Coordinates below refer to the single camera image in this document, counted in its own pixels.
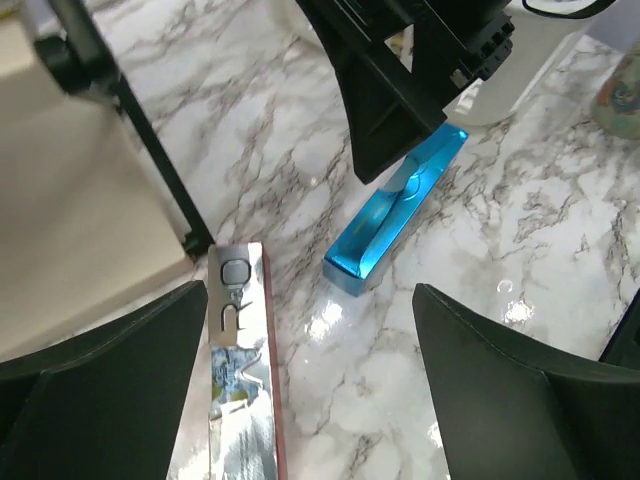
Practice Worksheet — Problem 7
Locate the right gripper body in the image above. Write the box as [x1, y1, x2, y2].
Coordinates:
[297, 1, 515, 100]

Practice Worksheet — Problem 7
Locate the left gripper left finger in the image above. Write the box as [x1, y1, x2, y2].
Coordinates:
[1, 281, 208, 479]

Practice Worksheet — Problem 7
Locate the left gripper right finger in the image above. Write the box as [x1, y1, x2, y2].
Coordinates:
[412, 284, 639, 479]

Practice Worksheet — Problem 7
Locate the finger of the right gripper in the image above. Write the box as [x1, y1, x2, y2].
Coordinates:
[319, 27, 445, 184]

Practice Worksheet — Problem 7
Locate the blue metallic toothpaste box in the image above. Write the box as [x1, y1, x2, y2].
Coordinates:
[322, 124, 468, 297]

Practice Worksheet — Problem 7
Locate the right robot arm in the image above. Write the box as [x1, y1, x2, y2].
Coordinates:
[300, 1, 606, 183]

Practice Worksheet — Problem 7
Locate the beige three-tier shelf rack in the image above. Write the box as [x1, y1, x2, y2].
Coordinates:
[1, 1, 213, 360]

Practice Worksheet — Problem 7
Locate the silver red R&O box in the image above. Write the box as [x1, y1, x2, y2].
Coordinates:
[167, 242, 289, 480]

